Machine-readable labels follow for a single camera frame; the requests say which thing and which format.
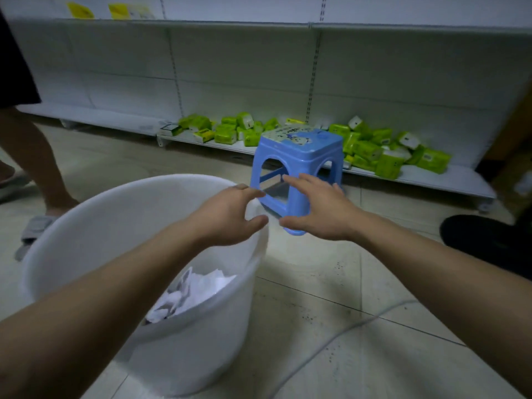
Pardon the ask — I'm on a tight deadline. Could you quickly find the white metal shelf unit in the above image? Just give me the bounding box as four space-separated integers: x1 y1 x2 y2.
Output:
8 17 532 213

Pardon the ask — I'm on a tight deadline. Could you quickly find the white cable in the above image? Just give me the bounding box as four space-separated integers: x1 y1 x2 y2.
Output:
266 299 419 399

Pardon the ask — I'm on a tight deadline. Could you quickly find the person's right forearm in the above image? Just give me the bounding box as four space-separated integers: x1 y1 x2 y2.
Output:
353 212 532 399

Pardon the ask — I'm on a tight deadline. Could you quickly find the person's left forearm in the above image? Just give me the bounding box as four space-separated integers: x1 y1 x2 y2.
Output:
0 220 208 399

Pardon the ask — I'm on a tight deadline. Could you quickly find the grey slipper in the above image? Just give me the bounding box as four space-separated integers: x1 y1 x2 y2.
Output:
0 169 30 201
14 215 57 262

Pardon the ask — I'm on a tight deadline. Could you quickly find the person's right hand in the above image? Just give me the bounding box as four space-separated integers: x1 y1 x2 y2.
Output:
279 173 363 242

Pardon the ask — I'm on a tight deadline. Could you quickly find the white plastic bucket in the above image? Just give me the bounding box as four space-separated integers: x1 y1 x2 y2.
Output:
21 174 270 398

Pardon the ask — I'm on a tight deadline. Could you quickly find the person's left hand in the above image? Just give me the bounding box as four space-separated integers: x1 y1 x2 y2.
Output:
186 184 269 248

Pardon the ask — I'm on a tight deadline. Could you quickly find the pile of green tissue packets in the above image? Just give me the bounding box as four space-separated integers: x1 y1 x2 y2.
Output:
178 112 452 180

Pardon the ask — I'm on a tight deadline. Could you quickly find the blue plastic stool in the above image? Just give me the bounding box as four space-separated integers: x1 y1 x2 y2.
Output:
249 127 345 237

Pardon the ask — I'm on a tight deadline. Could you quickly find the black bag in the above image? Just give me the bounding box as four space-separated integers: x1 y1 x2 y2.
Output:
439 207 532 282

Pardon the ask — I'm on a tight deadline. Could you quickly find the crumpled white paper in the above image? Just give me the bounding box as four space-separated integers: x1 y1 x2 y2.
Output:
145 267 237 325

